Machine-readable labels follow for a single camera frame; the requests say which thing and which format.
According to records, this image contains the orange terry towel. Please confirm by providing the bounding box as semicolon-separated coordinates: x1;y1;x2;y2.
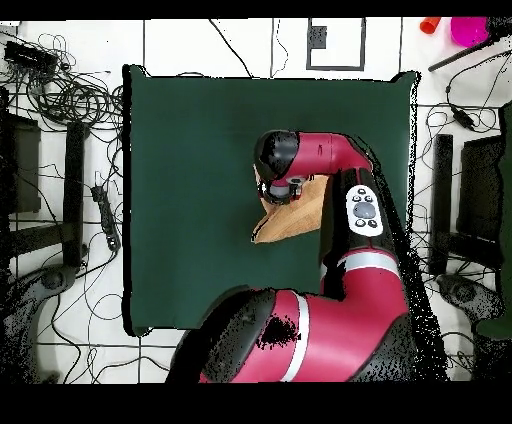
251;174;330;244

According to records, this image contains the tangled black cable bundle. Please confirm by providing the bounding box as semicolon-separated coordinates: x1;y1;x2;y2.
0;33;125;133
407;101;505;281

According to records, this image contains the thin black cable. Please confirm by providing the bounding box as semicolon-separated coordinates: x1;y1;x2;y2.
207;18;254;78
270;18;290;78

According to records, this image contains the magenta plastic bowl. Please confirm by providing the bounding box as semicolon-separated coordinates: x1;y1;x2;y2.
450;16;490;48

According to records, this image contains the black stand base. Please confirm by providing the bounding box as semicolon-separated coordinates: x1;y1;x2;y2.
3;263;79;361
436;273;505;321

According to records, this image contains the orange plastic cup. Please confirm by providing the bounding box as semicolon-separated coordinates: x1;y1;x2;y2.
419;16;442;35

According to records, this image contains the grey square frame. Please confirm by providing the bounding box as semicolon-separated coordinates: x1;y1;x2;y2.
306;17;367;72

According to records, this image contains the black tripod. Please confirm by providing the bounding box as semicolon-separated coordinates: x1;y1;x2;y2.
427;16;512;73

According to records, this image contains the black electronics box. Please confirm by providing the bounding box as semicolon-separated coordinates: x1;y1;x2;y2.
2;40;60;75

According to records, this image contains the dark green table cloth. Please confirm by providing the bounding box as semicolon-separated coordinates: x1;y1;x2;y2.
122;64;421;336

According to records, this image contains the black power adapter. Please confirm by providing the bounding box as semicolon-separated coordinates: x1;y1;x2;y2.
452;107;477;129

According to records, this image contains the black power strip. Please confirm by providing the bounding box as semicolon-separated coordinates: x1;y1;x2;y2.
90;184;122;252

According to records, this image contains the dark grey square patch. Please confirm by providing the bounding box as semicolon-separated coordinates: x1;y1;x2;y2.
308;25;328;50

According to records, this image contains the dark box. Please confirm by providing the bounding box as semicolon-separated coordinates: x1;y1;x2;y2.
455;135;505;241
0;113;42;215

